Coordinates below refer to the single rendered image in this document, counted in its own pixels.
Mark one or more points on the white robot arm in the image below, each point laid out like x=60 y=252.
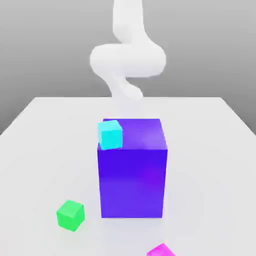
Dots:
x=128 y=60

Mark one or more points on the small cyan cube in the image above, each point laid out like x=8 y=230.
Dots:
x=111 y=137

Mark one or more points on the small green cube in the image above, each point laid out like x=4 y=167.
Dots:
x=70 y=216

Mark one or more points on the small magenta cube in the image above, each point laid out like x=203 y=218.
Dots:
x=161 y=251

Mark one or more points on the large blue box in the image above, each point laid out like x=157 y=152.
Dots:
x=132 y=180

